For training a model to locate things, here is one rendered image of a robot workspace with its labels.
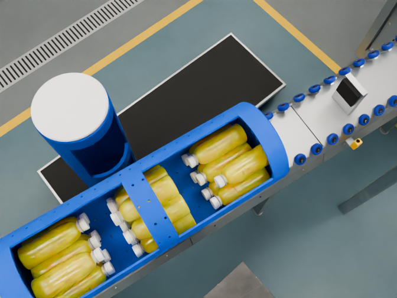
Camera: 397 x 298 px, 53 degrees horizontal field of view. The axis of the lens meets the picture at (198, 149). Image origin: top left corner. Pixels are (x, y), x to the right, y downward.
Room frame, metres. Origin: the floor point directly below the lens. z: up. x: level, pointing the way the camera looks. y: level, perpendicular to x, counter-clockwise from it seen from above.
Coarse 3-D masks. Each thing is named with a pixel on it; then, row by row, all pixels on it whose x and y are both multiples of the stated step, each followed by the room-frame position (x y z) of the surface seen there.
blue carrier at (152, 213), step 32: (256, 128) 0.49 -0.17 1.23; (160, 160) 0.39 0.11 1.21; (96, 192) 0.30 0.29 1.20; (128, 192) 0.29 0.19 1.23; (192, 192) 0.37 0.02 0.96; (256, 192) 0.33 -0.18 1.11; (32, 224) 0.21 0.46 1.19; (96, 224) 0.25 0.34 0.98; (160, 224) 0.21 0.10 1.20; (0, 256) 0.12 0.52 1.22; (128, 256) 0.15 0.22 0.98; (0, 288) 0.04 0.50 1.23; (96, 288) 0.04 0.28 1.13
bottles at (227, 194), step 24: (216, 168) 0.41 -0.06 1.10; (264, 168) 0.41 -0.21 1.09; (216, 192) 0.35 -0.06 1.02; (240, 192) 0.33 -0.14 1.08; (72, 216) 0.26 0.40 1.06; (192, 216) 0.26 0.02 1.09; (96, 240) 0.18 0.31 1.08; (144, 240) 0.18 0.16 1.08; (48, 264) 0.11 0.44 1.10; (96, 264) 0.12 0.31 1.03; (72, 288) 0.04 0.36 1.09
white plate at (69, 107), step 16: (48, 80) 0.77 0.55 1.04; (64, 80) 0.77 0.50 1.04; (80, 80) 0.77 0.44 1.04; (96, 80) 0.77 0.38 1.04; (48, 96) 0.70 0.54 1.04; (64, 96) 0.70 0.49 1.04; (80, 96) 0.70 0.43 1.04; (96, 96) 0.70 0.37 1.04; (32, 112) 0.63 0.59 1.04; (48, 112) 0.63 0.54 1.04; (64, 112) 0.64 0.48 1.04; (80, 112) 0.64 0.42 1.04; (96, 112) 0.64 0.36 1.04; (48, 128) 0.57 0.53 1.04; (64, 128) 0.57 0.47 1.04; (80, 128) 0.57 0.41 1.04; (96, 128) 0.58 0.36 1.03
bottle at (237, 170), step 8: (248, 152) 0.45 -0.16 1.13; (256, 152) 0.45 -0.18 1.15; (264, 152) 0.45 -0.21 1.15; (240, 160) 0.42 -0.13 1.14; (248, 160) 0.42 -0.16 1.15; (256, 160) 0.42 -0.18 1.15; (264, 160) 0.42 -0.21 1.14; (224, 168) 0.40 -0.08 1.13; (232, 168) 0.39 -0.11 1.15; (240, 168) 0.39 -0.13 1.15; (248, 168) 0.40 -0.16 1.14; (256, 168) 0.40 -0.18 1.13; (224, 176) 0.37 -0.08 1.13; (232, 176) 0.37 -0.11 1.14; (240, 176) 0.37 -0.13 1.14; (248, 176) 0.38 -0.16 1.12
